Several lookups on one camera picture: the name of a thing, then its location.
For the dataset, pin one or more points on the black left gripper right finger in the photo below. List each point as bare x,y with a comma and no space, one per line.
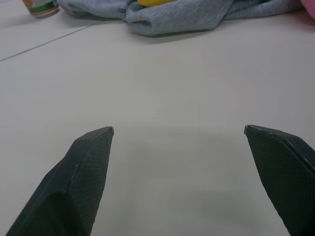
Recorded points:
285,172

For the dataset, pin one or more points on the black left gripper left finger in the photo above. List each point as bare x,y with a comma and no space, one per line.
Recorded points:
73,186

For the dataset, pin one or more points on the pink object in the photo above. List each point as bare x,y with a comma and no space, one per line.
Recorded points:
310,6

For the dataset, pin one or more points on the green and white printed can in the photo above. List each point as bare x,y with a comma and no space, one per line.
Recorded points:
42,8

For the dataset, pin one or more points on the grey zip-up sweatshirt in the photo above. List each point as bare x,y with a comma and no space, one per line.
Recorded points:
177,17

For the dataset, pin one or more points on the yellow patch on sweatshirt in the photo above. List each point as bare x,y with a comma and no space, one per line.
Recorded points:
153,2

